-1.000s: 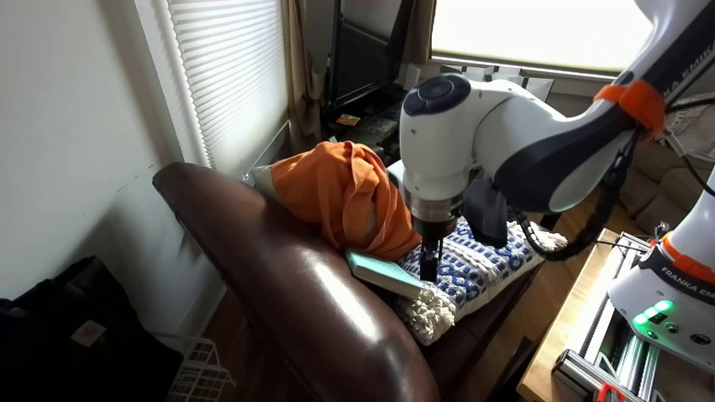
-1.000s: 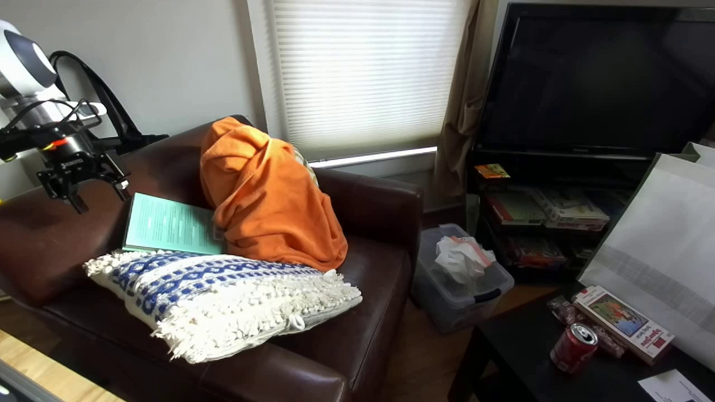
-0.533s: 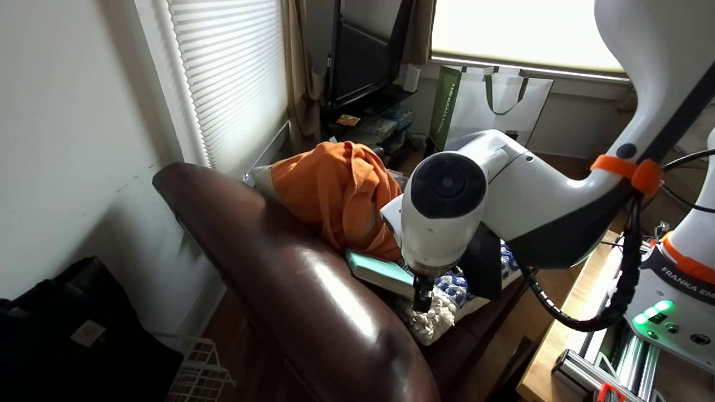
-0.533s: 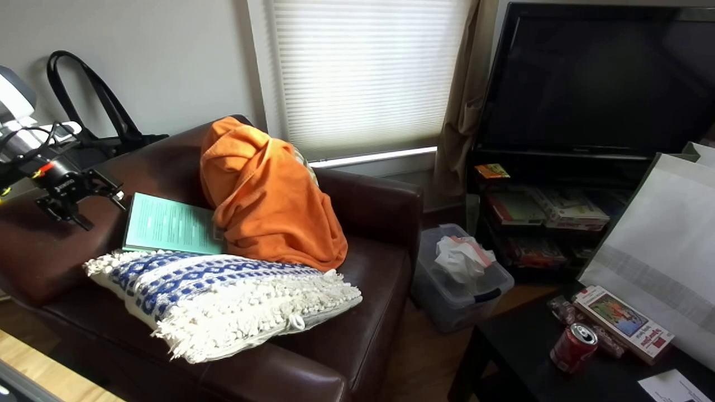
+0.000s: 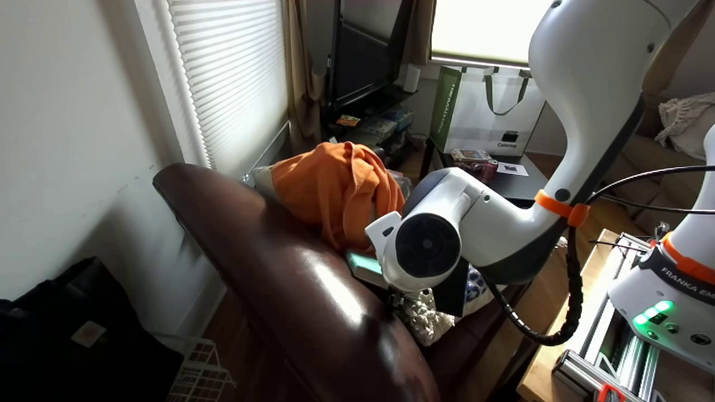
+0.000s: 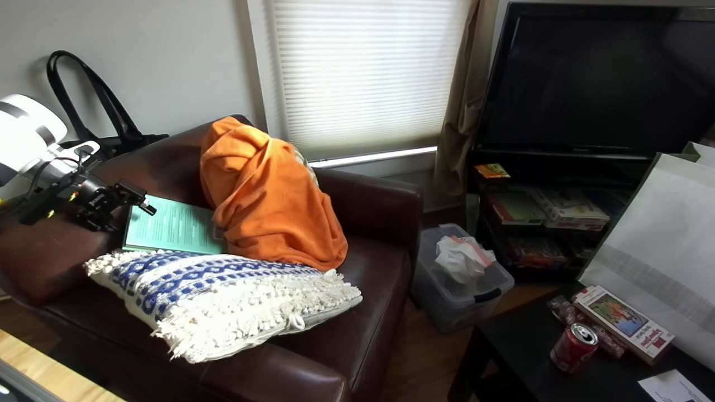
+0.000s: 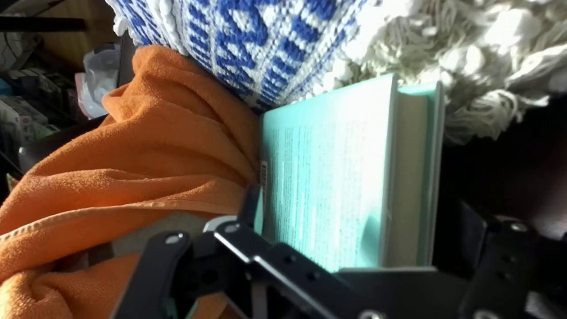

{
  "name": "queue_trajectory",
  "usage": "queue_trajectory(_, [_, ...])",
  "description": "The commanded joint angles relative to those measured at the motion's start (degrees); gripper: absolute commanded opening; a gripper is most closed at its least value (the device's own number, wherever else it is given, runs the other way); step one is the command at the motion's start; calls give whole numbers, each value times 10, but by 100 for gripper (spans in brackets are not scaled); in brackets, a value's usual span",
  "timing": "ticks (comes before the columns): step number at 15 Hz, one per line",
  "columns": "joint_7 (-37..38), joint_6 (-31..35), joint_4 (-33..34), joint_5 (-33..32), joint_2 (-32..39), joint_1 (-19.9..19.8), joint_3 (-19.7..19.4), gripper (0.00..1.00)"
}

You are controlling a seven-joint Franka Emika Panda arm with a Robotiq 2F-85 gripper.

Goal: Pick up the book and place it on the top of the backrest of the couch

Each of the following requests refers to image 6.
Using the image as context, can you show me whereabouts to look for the brown curtain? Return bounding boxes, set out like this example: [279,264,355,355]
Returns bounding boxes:
[432,0,503,196]

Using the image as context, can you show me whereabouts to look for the white paper card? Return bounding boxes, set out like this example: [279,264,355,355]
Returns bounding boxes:
[638,366,714,402]

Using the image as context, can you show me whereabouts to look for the orange blanket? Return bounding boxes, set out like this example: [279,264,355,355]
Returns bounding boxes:
[198,117,351,276]

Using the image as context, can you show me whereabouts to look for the black coffee table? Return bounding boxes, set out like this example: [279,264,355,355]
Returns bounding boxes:
[450,292,715,402]

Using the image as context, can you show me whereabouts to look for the red book on shelf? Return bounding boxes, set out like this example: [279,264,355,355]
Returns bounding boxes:
[488,190,549,228]

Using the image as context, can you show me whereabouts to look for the black tote bag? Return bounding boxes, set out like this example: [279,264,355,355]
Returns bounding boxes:
[46,49,171,164]

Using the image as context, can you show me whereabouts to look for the white crumpled cloth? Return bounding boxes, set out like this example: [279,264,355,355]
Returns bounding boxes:
[434,234,499,289]

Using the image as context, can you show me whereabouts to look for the light wooden table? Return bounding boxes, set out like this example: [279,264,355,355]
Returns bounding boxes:
[0,328,127,402]

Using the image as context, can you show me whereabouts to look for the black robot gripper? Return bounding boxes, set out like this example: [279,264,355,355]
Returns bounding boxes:
[21,164,160,234]

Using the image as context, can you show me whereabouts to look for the black flat screen television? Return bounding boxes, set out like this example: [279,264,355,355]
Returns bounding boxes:
[477,0,715,162]

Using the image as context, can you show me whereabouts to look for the red soda can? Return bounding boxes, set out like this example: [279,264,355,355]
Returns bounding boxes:
[547,321,601,376]

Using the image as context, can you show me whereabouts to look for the dark red lower shelf item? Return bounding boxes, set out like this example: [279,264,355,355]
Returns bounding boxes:
[508,234,573,272]

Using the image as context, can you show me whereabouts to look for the black television stand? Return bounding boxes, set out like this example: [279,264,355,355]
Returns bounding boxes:
[462,148,672,287]

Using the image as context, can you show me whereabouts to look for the orange sticky note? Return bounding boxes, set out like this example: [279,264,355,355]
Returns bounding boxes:
[475,162,515,183]

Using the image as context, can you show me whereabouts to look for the grey plastic storage bin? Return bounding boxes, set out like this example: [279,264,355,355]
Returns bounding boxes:
[410,221,518,336]

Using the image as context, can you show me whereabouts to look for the pale book on shelf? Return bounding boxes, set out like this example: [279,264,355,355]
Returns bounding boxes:
[536,190,613,232]

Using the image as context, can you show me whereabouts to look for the white red game box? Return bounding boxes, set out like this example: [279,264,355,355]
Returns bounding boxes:
[573,283,678,366]

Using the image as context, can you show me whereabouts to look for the brown leather couch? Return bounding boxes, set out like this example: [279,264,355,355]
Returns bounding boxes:
[0,114,424,402]

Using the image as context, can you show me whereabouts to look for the blue white fringed pillow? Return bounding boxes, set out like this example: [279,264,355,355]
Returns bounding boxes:
[84,249,367,366]

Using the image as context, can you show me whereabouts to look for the white window blind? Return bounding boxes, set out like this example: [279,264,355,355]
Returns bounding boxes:
[265,0,475,162]

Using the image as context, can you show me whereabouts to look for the white paper bag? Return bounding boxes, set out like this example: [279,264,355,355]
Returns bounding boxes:
[578,142,715,374]

